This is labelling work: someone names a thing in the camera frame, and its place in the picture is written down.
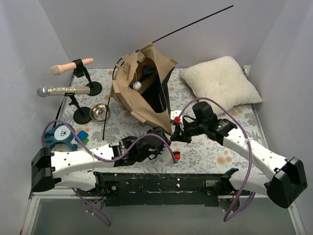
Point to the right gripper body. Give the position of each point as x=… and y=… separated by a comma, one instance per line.
x=185, y=130

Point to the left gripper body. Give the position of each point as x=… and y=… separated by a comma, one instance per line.
x=159, y=138

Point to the beige fabric pet tent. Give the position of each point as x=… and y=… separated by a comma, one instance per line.
x=152, y=69

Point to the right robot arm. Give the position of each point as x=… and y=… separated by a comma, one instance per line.
x=281, y=179

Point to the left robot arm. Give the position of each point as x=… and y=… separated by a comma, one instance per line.
x=74, y=169

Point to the stainless steel pet bowl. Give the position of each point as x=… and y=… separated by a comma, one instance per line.
x=100, y=112

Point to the cream plush pillow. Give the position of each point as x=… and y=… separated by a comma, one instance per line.
x=221, y=80

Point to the white pompom cat toy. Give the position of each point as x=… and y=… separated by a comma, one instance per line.
x=137, y=86

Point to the floral patterned table mat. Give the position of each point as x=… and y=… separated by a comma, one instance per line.
x=200, y=156

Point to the black round stand base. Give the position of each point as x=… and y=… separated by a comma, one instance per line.
x=82, y=114

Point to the peach toy microphone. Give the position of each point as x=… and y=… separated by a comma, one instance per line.
x=59, y=69

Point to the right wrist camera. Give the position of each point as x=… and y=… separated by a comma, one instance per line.
x=176, y=118

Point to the black table front frame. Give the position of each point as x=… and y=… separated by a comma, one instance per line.
x=136, y=189

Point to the aluminium rail frame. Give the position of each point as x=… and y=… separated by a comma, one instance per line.
x=60, y=212

